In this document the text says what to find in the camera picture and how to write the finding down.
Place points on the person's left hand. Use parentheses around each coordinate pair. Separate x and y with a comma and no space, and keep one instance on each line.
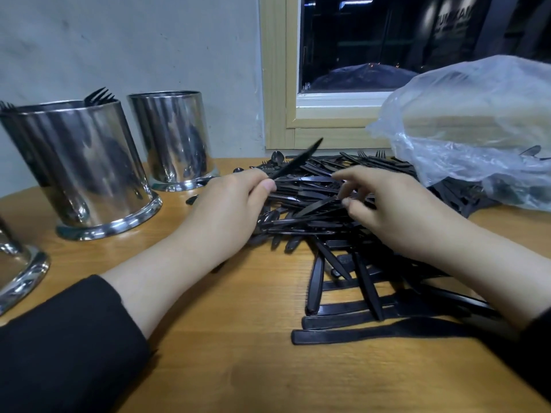
(224,215)

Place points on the person's right hand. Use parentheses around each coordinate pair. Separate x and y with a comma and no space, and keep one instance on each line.
(405,215)

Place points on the pile of black plastic cutlery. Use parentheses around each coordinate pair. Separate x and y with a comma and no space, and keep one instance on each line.
(310,215)

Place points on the bundle of black cutlery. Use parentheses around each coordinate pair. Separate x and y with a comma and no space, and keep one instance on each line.
(361,333)

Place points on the person's right forearm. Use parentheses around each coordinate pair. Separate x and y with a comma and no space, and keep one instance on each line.
(508,288)

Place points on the person's left forearm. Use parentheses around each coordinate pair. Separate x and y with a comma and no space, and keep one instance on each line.
(77,339)

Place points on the clear plastic bag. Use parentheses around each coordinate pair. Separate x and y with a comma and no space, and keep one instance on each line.
(473,116)

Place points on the dark parked car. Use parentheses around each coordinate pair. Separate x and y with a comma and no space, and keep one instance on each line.
(361,79)

